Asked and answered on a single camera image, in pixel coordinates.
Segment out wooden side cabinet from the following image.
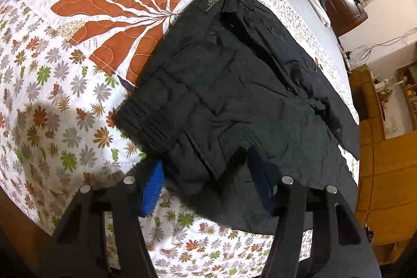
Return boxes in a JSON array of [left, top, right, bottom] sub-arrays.
[[349, 69, 417, 265]]

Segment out black pants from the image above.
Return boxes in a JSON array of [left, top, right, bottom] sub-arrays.
[[114, 0, 359, 234]]

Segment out white floral quilt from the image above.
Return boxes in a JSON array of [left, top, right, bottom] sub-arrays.
[[0, 0, 361, 278]]

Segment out white power strip with cables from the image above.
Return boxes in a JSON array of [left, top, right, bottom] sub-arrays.
[[339, 27, 416, 69]]

